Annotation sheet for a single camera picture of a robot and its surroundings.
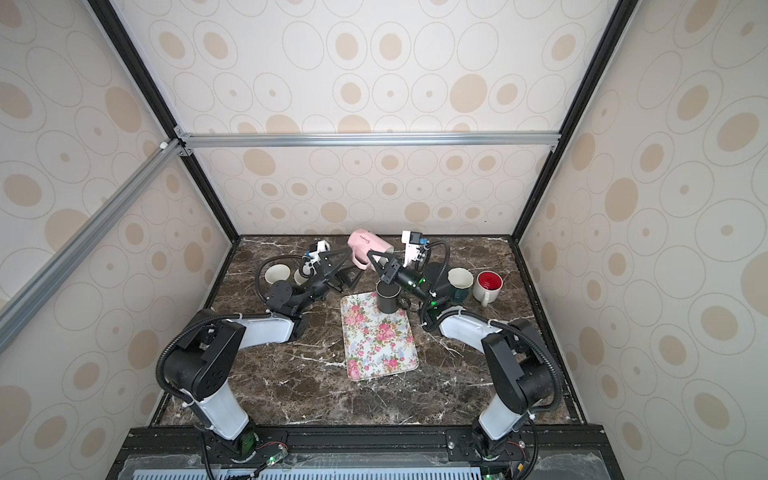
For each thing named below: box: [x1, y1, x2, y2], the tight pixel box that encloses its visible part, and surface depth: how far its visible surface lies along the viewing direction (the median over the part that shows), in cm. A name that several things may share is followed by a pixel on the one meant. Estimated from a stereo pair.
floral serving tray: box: [340, 292, 419, 382], surface depth 94 cm
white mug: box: [473, 270, 504, 307], surface depth 99 cm
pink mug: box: [347, 229, 394, 270], surface depth 79 cm
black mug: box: [375, 279, 411, 314], surface depth 98 cm
